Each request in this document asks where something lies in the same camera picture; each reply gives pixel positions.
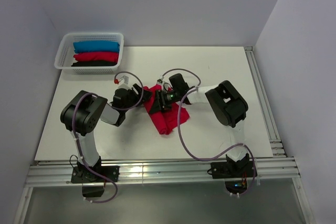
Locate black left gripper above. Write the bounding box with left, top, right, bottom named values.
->
left=123, top=83, right=153, bottom=113

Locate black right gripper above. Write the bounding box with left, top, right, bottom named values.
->
left=149, top=89, right=180, bottom=115

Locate red t shirt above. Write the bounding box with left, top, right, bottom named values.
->
left=73, top=51, right=119, bottom=62
left=144, top=84, right=179, bottom=135

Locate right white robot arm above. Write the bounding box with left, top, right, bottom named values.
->
left=148, top=73, right=255, bottom=178

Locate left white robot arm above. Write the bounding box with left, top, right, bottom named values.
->
left=60, top=84, right=152, bottom=183

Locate white perforated plastic basket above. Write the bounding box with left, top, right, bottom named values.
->
left=54, top=32, right=124, bottom=74

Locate rolled black t shirt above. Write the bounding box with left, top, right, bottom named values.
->
left=71, top=60, right=117, bottom=67

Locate rolled red t shirt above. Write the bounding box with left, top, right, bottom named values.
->
left=73, top=51, right=119, bottom=62

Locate rolled blue t shirt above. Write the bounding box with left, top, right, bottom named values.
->
left=73, top=40, right=120, bottom=54

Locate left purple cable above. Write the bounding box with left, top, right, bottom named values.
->
left=72, top=71, right=144, bottom=204

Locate purple cable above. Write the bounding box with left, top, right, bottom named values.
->
left=72, top=71, right=144, bottom=204
left=160, top=68, right=259, bottom=198

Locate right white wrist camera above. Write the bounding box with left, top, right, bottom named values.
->
left=156, top=77, right=165, bottom=87

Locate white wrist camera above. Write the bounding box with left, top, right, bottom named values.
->
left=156, top=77, right=165, bottom=87
left=113, top=76, right=130, bottom=90

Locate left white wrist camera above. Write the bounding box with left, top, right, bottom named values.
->
left=113, top=76, right=130, bottom=90

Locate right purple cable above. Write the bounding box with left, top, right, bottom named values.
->
left=160, top=68, right=259, bottom=198

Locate aluminium side rail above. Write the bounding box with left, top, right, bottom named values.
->
left=244, top=46, right=287, bottom=157

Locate aluminium front rail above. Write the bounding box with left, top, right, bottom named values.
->
left=24, top=157, right=300, bottom=187

